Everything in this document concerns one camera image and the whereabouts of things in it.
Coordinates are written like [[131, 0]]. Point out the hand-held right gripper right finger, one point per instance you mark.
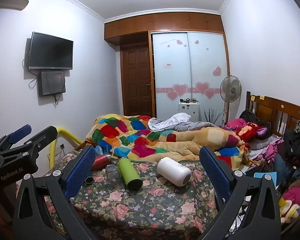
[[213, 171]]

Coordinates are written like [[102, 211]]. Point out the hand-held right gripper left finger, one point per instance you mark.
[[82, 171]]

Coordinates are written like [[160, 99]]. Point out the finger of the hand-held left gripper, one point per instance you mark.
[[43, 136], [20, 131]]

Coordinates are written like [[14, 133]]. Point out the white cylindrical bottle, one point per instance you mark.
[[173, 172]]

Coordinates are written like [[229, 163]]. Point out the blue transparent cup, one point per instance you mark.
[[99, 150]]

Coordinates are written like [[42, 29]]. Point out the black hexagonal lid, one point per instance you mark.
[[88, 180]]

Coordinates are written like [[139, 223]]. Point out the red bottle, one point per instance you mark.
[[100, 162]]

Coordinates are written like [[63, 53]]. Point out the yellow padded tube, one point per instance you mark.
[[65, 133]]

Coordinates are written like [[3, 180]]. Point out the clear glass jar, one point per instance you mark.
[[111, 172]]

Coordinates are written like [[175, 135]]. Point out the light blue flat book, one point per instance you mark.
[[261, 175]]

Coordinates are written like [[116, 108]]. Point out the green bottle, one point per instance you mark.
[[130, 176]]

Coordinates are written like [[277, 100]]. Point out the pink cloth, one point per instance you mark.
[[235, 124]]

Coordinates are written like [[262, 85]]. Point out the bunch of dark twigs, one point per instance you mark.
[[212, 117]]

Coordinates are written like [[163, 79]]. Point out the red plush toy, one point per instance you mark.
[[251, 129]]

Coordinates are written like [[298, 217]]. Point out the grey white crumpled cloth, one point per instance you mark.
[[175, 123]]

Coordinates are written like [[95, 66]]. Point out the purple clothes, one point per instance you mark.
[[273, 151]]

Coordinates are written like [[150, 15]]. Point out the colourful patchwork quilt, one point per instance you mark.
[[140, 142]]

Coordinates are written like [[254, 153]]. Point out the white box appliance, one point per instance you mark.
[[188, 111]]

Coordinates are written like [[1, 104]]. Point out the black bag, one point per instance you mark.
[[250, 116]]

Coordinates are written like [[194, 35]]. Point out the floral bed sheet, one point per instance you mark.
[[145, 210]]

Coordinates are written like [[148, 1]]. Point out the wooden bed headboard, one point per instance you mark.
[[272, 112]]

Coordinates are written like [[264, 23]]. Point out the standing fan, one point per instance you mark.
[[230, 88]]

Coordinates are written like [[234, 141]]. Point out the yellow plush toy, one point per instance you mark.
[[288, 211]]

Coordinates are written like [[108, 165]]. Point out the black clothes pile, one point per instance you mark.
[[296, 142]]

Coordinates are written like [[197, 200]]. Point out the pink plush toy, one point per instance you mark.
[[297, 196]]

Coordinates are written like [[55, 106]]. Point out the brown wooden door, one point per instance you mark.
[[137, 82]]

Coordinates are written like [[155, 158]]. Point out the wooden wardrobe with sliding doors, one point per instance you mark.
[[190, 62]]

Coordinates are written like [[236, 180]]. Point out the wall socket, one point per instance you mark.
[[62, 146]]

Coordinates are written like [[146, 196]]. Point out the small black wall monitor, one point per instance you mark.
[[52, 83]]

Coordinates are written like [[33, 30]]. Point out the black wall television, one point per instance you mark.
[[51, 51]]

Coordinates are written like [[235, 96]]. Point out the wall air conditioner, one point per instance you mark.
[[12, 3]]

